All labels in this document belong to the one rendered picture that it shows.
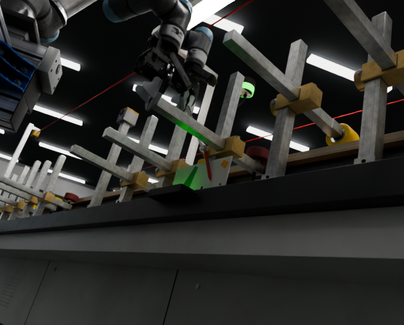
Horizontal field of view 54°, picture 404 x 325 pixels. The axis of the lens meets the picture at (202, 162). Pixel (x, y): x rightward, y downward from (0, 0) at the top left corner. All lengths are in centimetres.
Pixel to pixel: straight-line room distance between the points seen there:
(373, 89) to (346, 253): 36
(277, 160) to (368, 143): 24
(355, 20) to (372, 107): 19
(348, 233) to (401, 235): 10
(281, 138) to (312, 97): 13
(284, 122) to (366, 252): 42
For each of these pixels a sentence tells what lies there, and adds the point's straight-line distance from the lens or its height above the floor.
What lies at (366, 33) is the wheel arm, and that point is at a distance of 89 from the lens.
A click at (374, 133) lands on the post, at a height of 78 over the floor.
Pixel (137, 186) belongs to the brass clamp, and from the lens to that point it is 155.
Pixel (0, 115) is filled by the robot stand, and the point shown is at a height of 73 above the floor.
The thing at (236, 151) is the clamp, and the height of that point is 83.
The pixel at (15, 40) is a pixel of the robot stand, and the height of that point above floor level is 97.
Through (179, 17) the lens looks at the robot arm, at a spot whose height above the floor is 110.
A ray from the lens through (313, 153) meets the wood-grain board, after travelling 123.
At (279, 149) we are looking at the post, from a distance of 103.
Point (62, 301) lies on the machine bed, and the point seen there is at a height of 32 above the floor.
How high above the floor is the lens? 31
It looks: 23 degrees up
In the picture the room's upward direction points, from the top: 15 degrees clockwise
